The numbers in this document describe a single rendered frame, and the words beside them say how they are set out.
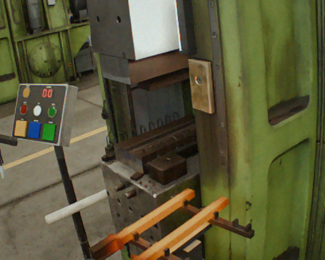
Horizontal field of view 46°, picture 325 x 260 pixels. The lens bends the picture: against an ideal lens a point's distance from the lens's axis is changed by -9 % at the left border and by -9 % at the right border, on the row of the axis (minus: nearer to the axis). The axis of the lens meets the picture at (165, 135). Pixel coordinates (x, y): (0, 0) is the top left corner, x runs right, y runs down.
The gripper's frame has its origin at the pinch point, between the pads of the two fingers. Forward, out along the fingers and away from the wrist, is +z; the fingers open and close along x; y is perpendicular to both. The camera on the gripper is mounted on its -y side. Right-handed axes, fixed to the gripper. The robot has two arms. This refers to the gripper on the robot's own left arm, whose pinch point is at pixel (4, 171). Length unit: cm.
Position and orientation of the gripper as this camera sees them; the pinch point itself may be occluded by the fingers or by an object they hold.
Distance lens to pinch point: 182.1
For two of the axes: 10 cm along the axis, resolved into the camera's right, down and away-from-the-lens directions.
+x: 3.9, 3.3, -8.6
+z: 1.0, 9.1, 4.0
